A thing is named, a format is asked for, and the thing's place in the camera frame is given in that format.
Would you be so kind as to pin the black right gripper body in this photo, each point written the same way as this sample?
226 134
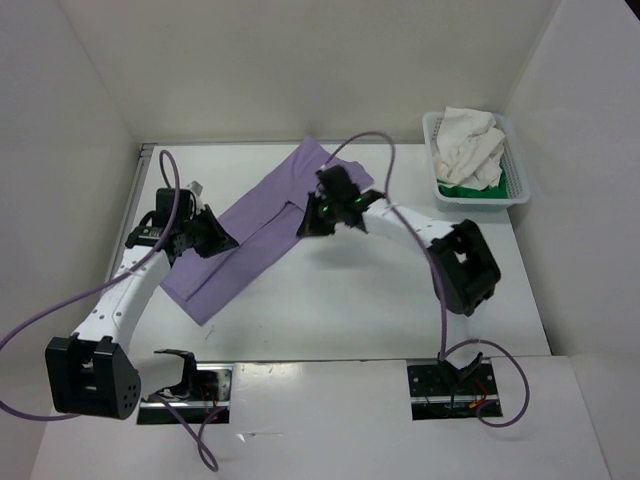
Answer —
332 206

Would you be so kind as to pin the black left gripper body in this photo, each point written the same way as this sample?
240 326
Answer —
188 226

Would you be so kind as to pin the purple t shirt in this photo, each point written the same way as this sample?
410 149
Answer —
264 221

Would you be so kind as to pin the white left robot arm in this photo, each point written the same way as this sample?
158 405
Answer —
89 371

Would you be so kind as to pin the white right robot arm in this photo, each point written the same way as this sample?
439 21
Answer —
463 269

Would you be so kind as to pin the white crumpled t shirt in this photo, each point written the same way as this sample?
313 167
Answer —
468 142

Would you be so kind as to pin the green t shirt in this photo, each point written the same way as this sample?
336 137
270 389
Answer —
488 186

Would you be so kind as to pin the white plastic laundry basket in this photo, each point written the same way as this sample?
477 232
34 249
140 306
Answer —
511 163

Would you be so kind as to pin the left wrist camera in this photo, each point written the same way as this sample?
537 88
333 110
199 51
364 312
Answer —
196 188

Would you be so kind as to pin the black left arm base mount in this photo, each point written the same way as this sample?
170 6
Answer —
209 393

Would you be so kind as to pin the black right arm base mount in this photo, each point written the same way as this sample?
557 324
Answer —
432 398

